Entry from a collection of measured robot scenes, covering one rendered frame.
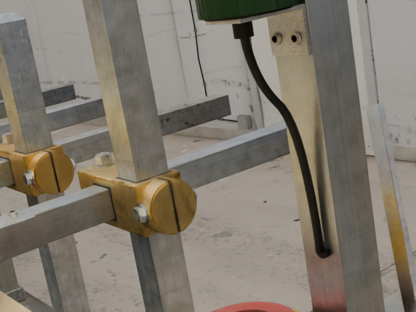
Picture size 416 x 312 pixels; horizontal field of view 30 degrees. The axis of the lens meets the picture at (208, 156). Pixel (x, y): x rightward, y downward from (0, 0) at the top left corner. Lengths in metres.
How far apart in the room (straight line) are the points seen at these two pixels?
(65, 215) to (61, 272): 0.25
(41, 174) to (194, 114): 0.27
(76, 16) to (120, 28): 5.59
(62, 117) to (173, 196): 0.59
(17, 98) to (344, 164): 0.50
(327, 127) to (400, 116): 3.52
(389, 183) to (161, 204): 0.21
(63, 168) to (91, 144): 0.10
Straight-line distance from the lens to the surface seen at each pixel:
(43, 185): 0.90
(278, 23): 0.49
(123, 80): 0.68
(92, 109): 1.28
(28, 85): 0.92
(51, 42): 6.73
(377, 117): 0.59
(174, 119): 1.07
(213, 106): 1.10
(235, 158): 0.81
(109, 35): 0.68
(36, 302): 1.21
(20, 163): 0.93
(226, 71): 4.88
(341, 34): 0.49
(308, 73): 0.48
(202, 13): 0.45
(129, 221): 0.72
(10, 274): 1.22
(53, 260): 0.96
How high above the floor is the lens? 1.15
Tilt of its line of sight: 14 degrees down
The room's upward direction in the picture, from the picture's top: 10 degrees counter-clockwise
